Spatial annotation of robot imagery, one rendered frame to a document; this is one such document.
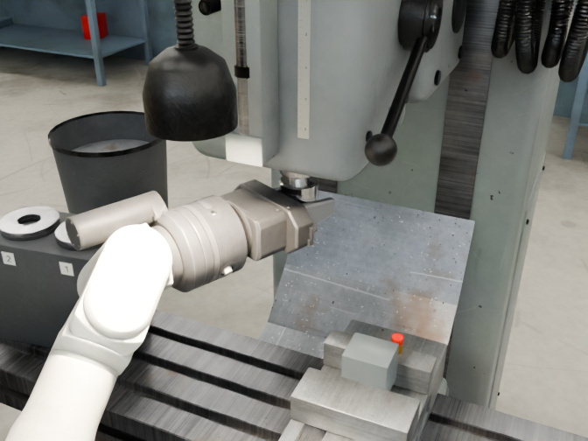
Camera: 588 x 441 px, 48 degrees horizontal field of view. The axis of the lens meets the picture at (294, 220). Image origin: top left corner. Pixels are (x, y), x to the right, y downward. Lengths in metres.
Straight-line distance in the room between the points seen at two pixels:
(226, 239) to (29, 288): 0.48
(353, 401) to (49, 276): 0.49
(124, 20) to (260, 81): 5.71
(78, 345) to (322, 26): 0.35
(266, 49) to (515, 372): 2.05
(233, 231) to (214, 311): 2.02
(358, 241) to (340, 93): 0.60
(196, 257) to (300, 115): 0.17
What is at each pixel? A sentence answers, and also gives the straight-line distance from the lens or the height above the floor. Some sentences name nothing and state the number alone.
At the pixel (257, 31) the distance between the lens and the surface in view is 0.59.
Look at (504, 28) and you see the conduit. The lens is 0.87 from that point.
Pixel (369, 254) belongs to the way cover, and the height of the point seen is 0.98.
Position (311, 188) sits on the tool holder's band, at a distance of 0.76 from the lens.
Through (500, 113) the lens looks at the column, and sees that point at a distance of 1.07.
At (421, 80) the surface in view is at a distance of 0.80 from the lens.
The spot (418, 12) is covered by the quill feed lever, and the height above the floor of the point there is 1.47.
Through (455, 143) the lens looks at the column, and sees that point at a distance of 1.10.
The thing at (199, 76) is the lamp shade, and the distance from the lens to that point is 0.49.
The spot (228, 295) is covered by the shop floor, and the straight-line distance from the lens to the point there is 2.79.
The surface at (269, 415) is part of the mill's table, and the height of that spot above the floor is 0.91.
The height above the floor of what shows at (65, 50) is 0.23.
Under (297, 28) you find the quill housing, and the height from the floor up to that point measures 1.46.
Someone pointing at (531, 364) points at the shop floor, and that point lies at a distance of 2.58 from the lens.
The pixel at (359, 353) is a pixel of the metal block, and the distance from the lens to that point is 0.86.
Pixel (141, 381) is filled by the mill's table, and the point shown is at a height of 0.91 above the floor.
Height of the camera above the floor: 1.60
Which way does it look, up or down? 29 degrees down
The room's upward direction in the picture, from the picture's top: straight up
